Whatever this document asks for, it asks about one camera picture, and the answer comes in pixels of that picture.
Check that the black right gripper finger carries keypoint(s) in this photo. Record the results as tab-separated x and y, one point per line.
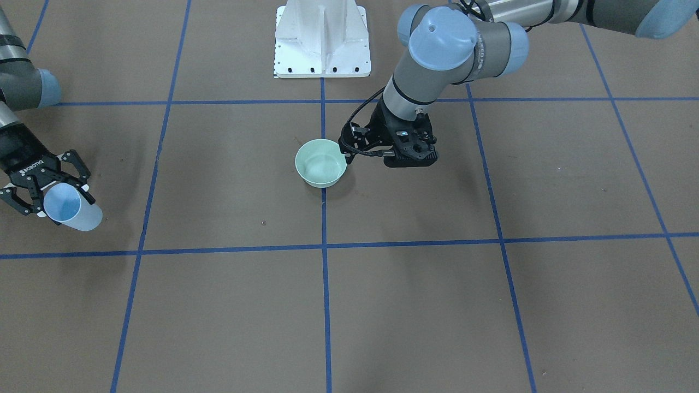
9	195
80	182

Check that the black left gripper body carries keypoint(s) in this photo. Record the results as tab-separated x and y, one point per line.
380	130

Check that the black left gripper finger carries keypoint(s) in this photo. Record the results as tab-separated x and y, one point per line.
366	150
349	140

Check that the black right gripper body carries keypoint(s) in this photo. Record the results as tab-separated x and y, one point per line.
22	165

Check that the mint green bowl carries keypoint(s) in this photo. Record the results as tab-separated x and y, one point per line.
320	163

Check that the light blue plastic cup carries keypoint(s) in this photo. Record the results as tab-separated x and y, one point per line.
64	204

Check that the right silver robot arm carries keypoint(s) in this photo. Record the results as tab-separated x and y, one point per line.
23	87

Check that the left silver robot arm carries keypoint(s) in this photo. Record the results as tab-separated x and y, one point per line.
466	41

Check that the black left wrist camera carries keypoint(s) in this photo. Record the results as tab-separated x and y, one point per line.
412	149

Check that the white pedestal column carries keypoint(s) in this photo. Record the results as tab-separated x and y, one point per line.
321	39

